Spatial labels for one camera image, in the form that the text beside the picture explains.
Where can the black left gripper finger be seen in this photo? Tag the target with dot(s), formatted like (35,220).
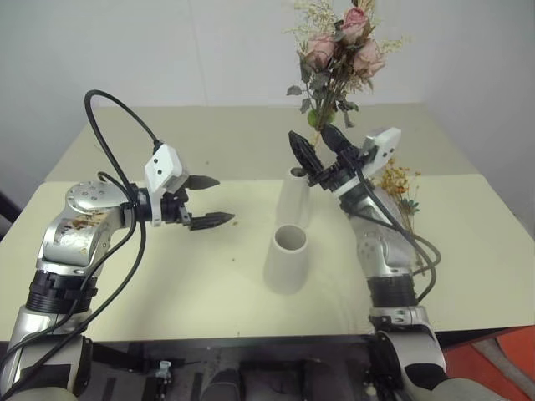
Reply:
(202,182)
(211,220)

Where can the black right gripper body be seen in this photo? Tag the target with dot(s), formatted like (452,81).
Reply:
(338,171)

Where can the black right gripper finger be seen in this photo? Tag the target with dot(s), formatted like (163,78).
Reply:
(305,154)
(337,141)

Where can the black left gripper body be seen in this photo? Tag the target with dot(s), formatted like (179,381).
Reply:
(171,209)

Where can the pink rose dried bouquet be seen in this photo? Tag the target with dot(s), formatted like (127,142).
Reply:
(324,46)

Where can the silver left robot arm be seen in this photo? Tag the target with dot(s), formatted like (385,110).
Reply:
(75,234)

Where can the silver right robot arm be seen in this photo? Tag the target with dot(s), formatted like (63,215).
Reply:
(384,246)

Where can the yellow dried flower bouquet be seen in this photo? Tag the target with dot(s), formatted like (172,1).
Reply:
(397,179)

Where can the slim white vase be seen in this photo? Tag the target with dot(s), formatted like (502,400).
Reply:
(292,200)

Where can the wide white vase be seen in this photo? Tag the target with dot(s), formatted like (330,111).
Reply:
(284,271)

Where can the small white plastic fitting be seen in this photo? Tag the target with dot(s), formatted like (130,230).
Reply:
(164,369)

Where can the dark rounded shape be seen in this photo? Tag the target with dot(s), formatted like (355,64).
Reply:
(221,382)

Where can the black furniture piece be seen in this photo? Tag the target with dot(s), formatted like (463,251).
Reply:
(5,213)

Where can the orange object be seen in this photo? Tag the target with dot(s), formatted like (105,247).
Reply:
(510,372)

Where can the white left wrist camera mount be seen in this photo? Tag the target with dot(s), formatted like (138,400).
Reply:
(165,163)

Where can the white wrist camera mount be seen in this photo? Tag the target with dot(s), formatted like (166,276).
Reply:
(384,146)
(165,163)

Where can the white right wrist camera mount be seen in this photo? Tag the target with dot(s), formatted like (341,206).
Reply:
(384,146)

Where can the black table frame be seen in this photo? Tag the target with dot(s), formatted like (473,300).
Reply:
(125,355)

